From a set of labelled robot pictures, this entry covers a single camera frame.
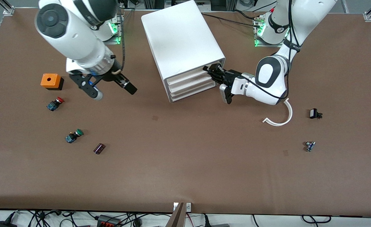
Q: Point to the white tall cabinet drawer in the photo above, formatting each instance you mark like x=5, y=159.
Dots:
x=185, y=77

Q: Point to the white curved plastic bracket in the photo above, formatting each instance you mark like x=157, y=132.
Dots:
x=280, y=124

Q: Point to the red mushroom pushbutton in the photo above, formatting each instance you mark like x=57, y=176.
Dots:
x=54, y=104

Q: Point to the green pushbutton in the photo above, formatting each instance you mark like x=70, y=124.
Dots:
x=72, y=137

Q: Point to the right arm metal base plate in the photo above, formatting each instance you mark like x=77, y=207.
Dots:
x=113, y=40

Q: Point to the dark purple capacitor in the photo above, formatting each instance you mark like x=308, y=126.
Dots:
x=99, y=148

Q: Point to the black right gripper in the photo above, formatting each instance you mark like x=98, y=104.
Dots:
x=117, y=77

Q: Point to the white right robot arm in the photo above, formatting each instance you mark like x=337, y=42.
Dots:
x=75, y=37

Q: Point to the black power adapter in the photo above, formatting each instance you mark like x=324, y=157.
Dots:
x=4, y=224

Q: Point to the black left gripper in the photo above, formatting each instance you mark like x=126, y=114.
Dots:
x=228, y=77

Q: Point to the black power strip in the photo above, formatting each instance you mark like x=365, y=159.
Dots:
x=108, y=222

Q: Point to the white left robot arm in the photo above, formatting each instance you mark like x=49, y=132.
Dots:
x=269, y=74

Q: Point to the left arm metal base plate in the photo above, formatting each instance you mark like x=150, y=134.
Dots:
x=270, y=45

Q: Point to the orange box with hole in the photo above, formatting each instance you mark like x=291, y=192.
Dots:
x=50, y=80

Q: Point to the small blue electronic part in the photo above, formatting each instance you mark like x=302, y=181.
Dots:
x=310, y=146

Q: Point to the white metal bracket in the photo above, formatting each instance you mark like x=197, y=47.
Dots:
x=175, y=206
x=188, y=207

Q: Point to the black square pushbutton white face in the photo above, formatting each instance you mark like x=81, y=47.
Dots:
x=314, y=113

